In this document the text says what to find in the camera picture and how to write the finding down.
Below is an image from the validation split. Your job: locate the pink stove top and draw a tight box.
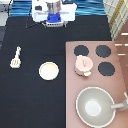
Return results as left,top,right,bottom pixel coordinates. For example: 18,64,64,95
66,41,128,128

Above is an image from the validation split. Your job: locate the cream slotted spatula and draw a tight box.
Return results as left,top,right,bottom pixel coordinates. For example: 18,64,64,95
10,47,21,68

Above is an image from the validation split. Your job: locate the pink pot lid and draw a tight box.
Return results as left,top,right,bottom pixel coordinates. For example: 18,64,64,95
75,55,93,71

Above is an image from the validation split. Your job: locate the blue white robot base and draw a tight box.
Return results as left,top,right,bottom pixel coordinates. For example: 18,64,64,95
46,13,63,27

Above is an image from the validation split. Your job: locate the black table mat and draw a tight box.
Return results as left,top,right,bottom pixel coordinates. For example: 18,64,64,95
0,16,110,128

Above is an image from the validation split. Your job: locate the cream round plate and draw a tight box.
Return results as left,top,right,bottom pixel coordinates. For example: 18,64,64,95
39,62,59,80

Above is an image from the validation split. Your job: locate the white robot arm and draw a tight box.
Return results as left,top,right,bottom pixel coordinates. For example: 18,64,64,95
32,0,77,23

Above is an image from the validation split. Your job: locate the large grey wok pan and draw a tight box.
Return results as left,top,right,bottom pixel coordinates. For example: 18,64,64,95
76,87,128,128

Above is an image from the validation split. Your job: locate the pink pot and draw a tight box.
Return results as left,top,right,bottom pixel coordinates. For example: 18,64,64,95
74,55,94,78

